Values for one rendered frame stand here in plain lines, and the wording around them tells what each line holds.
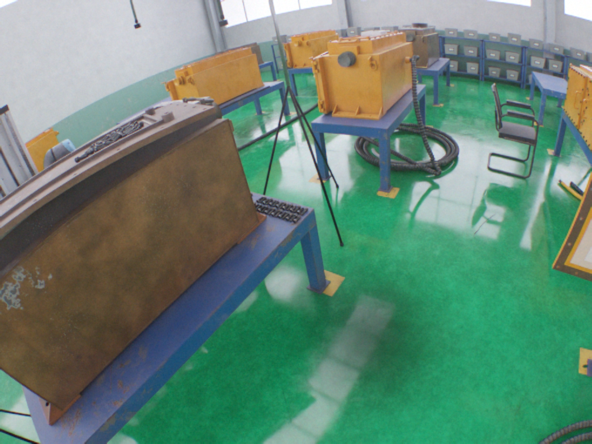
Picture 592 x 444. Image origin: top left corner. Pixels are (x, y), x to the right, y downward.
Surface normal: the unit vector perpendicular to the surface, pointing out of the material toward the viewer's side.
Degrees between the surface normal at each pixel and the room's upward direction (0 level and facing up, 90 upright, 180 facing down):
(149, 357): 0
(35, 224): 90
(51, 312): 90
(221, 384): 0
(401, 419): 0
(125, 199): 90
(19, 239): 90
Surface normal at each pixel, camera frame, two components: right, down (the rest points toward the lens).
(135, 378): -0.17, -0.78
